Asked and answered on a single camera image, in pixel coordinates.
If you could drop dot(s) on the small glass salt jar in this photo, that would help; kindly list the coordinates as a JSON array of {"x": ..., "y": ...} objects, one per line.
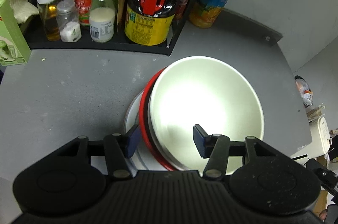
[{"x": 68, "y": 21}]

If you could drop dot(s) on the black metal spice rack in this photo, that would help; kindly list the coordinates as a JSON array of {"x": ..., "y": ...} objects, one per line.
[{"x": 36, "y": 38}]

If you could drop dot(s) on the green tissue box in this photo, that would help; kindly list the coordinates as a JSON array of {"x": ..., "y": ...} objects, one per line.
[{"x": 14, "y": 48}]

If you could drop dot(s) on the cream bowl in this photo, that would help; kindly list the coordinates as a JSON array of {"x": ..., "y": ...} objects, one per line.
[
  {"x": 205, "y": 91},
  {"x": 172, "y": 161}
]

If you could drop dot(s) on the cream rice cooker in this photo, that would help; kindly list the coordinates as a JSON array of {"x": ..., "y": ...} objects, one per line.
[{"x": 320, "y": 144}]

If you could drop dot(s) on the copper inner cooking pot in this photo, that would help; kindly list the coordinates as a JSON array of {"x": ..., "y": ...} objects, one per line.
[{"x": 304, "y": 90}]

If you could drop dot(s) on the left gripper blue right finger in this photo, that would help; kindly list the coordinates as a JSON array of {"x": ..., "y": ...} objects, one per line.
[{"x": 203, "y": 141}]

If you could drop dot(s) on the white lid seasoning jar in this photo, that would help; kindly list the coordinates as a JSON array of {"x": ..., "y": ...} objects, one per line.
[{"x": 101, "y": 20}]

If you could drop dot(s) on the red and black bowl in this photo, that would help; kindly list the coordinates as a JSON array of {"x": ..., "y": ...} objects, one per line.
[{"x": 144, "y": 124}]

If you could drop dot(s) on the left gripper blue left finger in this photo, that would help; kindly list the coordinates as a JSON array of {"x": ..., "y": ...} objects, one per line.
[{"x": 130, "y": 141}]

